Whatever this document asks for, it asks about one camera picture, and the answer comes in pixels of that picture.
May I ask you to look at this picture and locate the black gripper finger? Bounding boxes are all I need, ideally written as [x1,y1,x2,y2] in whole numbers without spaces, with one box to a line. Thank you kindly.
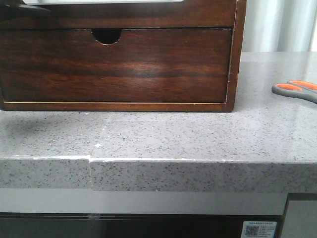
[0,3,51,15]

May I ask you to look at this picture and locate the wooden drawer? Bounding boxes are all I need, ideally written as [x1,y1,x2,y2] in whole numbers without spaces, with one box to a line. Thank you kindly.
[0,0,237,29]
[0,28,231,103]

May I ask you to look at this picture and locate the grey orange scissors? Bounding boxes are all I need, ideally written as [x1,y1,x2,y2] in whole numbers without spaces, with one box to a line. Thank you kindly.
[271,80,317,103]

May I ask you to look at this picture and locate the dark wooden drawer cabinet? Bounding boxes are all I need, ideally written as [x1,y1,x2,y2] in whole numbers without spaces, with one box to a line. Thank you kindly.
[0,0,247,112]

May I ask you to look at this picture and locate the black appliance under counter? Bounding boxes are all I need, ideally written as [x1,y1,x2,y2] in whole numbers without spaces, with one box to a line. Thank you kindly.
[0,213,282,238]

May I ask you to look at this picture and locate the white QR code sticker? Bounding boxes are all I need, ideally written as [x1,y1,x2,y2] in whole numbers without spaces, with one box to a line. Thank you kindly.
[241,221,277,238]

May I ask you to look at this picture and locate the grey cabinet door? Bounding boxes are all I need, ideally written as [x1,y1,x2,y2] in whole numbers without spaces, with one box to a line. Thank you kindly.
[281,194,317,238]

